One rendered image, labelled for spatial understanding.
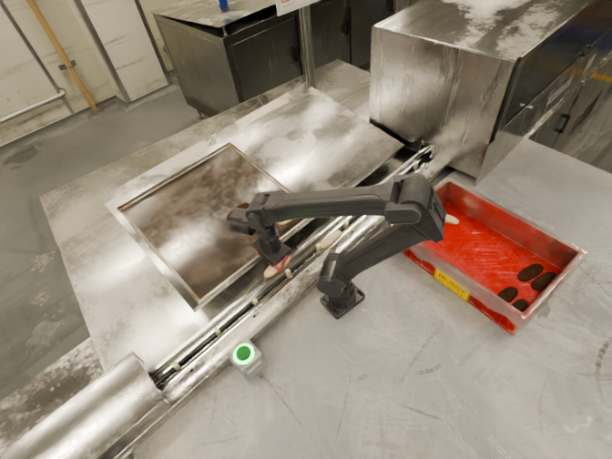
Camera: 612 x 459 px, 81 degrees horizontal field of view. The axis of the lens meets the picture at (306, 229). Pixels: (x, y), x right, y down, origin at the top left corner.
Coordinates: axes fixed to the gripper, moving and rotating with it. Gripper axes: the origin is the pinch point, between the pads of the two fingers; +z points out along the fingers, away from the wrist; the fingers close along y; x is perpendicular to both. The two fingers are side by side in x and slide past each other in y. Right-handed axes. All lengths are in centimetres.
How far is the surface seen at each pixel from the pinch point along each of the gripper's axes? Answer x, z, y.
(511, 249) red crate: 60, 10, 47
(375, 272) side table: 24.0, 10.9, 19.6
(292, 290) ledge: -0.2, 6.9, 6.4
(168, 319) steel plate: -32.7, 11.4, -17.5
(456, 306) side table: 30, 11, 45
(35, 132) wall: -23, 90, -369
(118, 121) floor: 45, 95, -324
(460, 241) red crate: 52, 10, 33
